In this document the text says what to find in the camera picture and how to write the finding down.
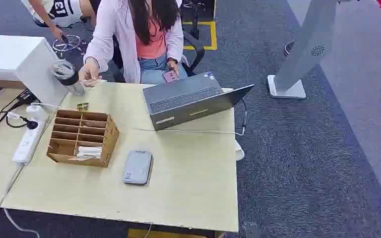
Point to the person's left hand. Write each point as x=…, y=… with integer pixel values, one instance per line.
x=174, y=66

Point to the white paper roll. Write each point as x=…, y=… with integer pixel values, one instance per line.
x=239, y=152

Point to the steel tumbler with black lid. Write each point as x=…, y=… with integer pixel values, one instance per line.
x=69, y=78

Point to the black stand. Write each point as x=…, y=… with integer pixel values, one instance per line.
x=195, y=19

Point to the person in numbered shirt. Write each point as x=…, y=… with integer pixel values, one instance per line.
x=62, y=11

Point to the pink smartphone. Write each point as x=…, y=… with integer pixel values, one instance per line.
x=170, y=76

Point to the white power strip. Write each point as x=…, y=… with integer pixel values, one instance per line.
x=29, y=139

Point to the seated person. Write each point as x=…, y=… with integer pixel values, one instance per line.
x=118, y=33

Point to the yellow sheet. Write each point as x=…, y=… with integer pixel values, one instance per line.
x=164, y=234

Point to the yellow floor tape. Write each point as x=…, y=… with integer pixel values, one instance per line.
x=213, y=36

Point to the grey pillar stand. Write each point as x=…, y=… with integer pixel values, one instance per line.
x=312, y=42

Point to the grey laptop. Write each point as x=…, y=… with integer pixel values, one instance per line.
x=184, y=98

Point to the white card stack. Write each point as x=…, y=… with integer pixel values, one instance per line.
x=90, y=151

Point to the wooden compartment box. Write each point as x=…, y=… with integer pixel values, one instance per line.
x=108, y=138

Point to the person's right hand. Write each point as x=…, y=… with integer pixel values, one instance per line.
x=89, y=69

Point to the white plug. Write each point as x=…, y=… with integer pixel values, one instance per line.
x=13, y=115

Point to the small gold clips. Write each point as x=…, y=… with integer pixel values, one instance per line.
x=82, y=106

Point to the grey flat card reader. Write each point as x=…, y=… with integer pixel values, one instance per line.
x=138, y=167

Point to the dark wristwatch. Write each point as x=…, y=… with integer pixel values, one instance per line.
x=172, y=60

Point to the chrome chair base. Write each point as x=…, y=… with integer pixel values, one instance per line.
x=67, y=43

